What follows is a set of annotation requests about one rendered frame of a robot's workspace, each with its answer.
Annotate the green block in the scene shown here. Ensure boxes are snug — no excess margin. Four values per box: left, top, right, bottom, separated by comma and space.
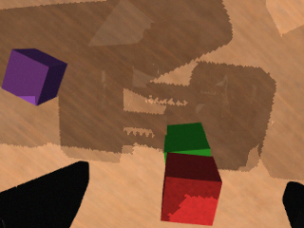
163, 132, 212, 162
166, 122, 205, 136

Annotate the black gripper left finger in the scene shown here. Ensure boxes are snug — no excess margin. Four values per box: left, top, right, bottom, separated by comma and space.
0, 161, 90, 228

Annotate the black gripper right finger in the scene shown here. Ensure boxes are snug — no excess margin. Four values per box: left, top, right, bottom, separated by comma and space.
282, 181, 304, 228

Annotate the red block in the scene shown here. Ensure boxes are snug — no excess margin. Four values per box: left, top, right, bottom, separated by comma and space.
160, 152, 223, 225

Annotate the purple cube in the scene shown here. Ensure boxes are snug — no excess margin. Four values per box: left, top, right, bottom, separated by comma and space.
1, 48, 67, 106

